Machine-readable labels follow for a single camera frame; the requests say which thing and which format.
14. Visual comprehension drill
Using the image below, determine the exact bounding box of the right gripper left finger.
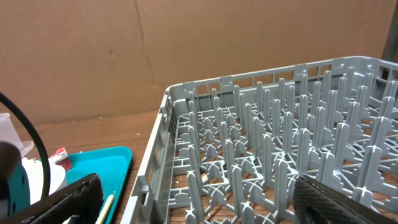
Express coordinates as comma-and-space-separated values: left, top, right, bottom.
1, 173, 104, 224

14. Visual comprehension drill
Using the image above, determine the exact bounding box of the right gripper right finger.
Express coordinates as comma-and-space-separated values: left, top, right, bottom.
292, 175, 395, 224

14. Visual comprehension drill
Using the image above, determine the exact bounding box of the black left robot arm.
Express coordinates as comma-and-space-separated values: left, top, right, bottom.
1, 141, 30, 219

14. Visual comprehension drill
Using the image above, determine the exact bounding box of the grey dishwasher rack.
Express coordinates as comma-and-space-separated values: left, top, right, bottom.
121, 56, 397, 223

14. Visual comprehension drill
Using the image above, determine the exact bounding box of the yellow plastic spoon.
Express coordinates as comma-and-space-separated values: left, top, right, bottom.
95, 194, 114, 224

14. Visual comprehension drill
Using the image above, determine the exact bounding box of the teal plastic serving tray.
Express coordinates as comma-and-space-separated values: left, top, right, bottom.
66, 146, 132, 224

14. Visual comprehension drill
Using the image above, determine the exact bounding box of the red foil snack wrapper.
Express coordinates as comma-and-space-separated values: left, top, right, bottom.
49, 147, 72, 171

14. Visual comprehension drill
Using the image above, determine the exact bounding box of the medium white plate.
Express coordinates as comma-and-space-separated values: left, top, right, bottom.
22, 157, 67, 205

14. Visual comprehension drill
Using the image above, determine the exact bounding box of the clear plastic bin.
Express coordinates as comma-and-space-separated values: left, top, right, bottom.
0, 113, 34, 157

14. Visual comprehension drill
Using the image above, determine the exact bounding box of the brown cardboard backdrop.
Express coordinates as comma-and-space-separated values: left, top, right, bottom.
1, 1, 396, 123

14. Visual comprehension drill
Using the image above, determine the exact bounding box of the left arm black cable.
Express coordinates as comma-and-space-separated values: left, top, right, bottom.
0, 91, 51, 200

